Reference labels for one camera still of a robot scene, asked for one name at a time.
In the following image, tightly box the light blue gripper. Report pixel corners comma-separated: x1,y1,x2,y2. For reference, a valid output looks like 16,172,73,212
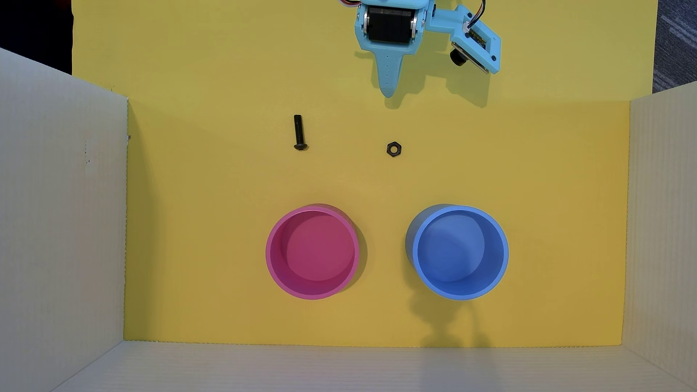
354,0,437,99

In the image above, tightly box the black bolt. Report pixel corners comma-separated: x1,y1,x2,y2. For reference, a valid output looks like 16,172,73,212
293,114,309,151

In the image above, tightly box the white corrugated box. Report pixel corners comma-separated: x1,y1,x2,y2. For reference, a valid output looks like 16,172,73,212
0,48,697,392

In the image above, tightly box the blue round cup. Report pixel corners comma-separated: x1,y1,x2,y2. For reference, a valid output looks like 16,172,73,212
405,204,510,301

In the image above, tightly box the pink round cup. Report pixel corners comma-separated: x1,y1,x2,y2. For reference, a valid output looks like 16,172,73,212
265,205,360,301

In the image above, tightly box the yellow paper mat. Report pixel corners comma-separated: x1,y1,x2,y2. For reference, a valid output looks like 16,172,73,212
71,0,659,348

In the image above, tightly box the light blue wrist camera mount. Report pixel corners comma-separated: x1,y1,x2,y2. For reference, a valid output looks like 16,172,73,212
426,4,502,75

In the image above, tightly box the black camera cable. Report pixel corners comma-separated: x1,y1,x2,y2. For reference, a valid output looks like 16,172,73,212
465,0,486,29

